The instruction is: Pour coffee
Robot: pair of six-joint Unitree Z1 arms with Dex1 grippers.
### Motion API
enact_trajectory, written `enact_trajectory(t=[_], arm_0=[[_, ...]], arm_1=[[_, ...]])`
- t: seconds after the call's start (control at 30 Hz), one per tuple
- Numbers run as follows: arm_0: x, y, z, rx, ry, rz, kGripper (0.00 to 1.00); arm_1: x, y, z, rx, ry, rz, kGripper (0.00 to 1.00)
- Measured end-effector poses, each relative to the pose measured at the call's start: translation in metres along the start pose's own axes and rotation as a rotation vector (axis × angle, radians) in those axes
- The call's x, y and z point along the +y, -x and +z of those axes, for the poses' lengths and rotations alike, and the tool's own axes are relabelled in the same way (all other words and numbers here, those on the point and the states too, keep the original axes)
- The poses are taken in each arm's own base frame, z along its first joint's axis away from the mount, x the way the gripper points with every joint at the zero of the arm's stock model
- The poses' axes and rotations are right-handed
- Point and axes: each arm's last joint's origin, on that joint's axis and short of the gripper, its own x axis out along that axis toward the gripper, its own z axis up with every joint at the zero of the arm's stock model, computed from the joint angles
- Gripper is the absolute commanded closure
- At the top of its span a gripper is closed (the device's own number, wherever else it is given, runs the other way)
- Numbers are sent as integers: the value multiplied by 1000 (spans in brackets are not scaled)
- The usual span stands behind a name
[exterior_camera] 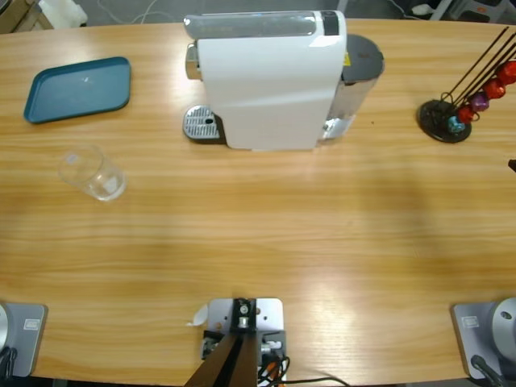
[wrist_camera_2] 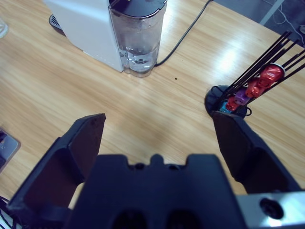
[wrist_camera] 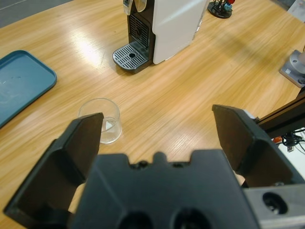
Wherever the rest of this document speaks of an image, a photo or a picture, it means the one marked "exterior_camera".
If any black base cable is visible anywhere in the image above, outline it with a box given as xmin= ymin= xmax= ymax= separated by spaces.
xmin=470 ymin=354 xmax=507 ymax=387
xmin=0 ymin=347 xmax=18 ymax=378

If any grey plastic stool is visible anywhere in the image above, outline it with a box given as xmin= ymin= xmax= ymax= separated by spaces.
xmin=429 ymin=0 xmax=516 ymax=23

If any brown cardboard box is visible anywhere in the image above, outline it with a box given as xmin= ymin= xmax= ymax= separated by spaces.
xmin=0 ymin=0 xmax=53 ymax=35

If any white camera mounting plate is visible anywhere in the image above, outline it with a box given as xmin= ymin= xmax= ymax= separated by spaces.
xmin=206 ymin=297 xmax=284 ymax=335

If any teal plastic tray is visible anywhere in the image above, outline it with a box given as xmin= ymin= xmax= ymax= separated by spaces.
xmin=23 ymin=56 xmax=133 ymax=125

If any white capsule coffee machine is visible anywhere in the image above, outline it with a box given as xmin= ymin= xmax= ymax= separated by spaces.
xmin=183 ymin=10 xmax=348 ymax=153

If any dark camera post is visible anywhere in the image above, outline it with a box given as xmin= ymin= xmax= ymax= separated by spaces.
xmin=185 ymin=332 xmax=259 ymax=387

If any white tape tag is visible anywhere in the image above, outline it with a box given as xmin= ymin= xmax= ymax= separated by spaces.
xmin=185 ymin=304 xmax=209 ymax=327

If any white foam block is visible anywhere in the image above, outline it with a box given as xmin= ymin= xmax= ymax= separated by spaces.
xmin=38 ymin=0 xmax=89 ymax=27

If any black orange cable bundle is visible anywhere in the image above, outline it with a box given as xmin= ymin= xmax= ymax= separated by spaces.
xmin=257 ymin=354 xmax=352 ymax=387

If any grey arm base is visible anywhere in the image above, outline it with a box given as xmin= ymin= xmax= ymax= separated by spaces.
xmin=450 ymin=297 xmax=516 ymax=380
xmin=0 ymin=302 xmax=48 ymax=378

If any black capsule holder with rods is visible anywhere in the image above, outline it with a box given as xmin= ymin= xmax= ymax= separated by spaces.
xmin=418 ymin=26 xmax=516 ymax=144

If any white floor cable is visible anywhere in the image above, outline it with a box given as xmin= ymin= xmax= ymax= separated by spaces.
xmin=102 ymin=0 xmax=194 ymax=26

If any clear water tank grey lid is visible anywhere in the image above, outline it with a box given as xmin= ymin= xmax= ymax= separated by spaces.
xmin=322 ymin=34 xmax=386 ymax=141

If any purple coffee capsule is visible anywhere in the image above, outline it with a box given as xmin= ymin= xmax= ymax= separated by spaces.
xmin=470 ymin=92 xmax=491 ymax=113

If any clear drinking glass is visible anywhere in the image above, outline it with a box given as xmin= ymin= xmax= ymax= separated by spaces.
xmin=57 ymin=144 xmax=128 ymax=202

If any teal coffee capsule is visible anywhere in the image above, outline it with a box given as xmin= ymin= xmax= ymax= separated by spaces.
xmin=447 ymin=115 xmax=467 ymax=135

